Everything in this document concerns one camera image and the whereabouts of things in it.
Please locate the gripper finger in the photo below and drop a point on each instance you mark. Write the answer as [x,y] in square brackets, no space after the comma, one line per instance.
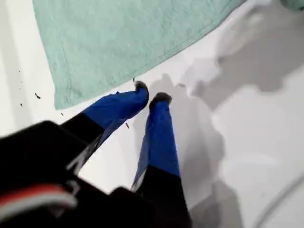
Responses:
[160,142]
[118,107]

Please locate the pale green T-shirt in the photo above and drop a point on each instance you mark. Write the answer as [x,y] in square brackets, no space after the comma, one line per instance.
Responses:
[107,47]

